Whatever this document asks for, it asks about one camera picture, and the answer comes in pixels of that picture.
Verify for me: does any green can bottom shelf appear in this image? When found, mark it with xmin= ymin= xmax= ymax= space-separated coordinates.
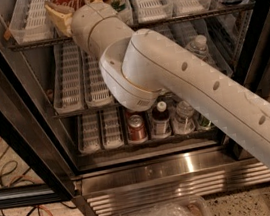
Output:
xmin=197 ymin=114 xmax=213 ymax=130

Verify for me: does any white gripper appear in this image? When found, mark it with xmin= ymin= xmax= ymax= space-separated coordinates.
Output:
xmin=45 ymin=0 xmax=123 ymax=51

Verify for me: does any clear water bottle shelf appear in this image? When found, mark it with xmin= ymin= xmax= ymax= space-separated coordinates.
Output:
xmin=172 ymin=101 xmax=196 ymax=135
xmin=185 ymin=34 xmax=217 ymax=68

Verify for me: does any red can bottom front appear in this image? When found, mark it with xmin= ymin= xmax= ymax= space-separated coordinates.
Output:
xmin=127 ymin=114 xmax=147 ymax=142

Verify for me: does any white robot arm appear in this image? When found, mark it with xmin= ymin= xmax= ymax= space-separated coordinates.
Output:
xmin=65 ymin=0 xmax=270 ymax=168

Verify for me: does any clear water bottle bottom shelf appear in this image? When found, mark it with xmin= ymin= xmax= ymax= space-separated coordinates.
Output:
xmin=172 ymin=101 xmax=196 ymax=135

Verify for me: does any stainless steel fridge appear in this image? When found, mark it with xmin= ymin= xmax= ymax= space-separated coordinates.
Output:
xmin=0 ymin=0 xmax=270 ymax=216

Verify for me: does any clear water bottle middle shelf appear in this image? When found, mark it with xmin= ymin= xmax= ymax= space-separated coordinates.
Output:
xmin=185 ymin=34 xmax=217 ymax=68

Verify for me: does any dark brown drink bottle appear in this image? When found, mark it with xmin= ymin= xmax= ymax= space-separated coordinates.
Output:
xmin=151 ymin=101 xmax=171 ymax=139

